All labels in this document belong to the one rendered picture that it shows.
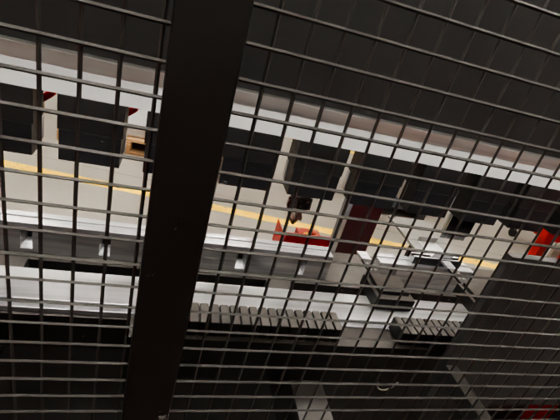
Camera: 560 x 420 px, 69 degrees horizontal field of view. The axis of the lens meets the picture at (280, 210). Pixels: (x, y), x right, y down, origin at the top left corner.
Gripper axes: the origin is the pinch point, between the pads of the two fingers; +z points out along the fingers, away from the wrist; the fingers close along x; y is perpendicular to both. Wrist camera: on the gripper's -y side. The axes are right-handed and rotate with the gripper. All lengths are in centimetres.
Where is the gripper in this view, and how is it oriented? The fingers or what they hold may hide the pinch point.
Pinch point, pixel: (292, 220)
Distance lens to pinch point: 178.5
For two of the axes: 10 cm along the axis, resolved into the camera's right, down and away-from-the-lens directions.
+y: 2.0, 4.2, -8.9
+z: -2.4, 9.0, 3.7
